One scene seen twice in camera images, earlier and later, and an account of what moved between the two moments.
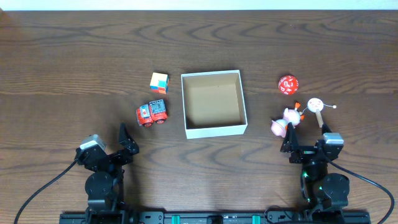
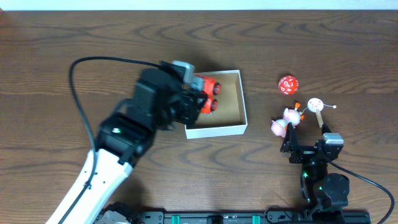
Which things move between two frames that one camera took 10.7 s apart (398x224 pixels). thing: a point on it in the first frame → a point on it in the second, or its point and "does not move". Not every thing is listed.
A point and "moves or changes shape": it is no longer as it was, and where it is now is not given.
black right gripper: [291, 145] does not move
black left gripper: [111, 157] → [193, 104]
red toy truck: [155, 111] moves or changes shape
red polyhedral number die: [288, 84] does not move
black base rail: [214, 218] does not move
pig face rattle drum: [316, 105] does not move
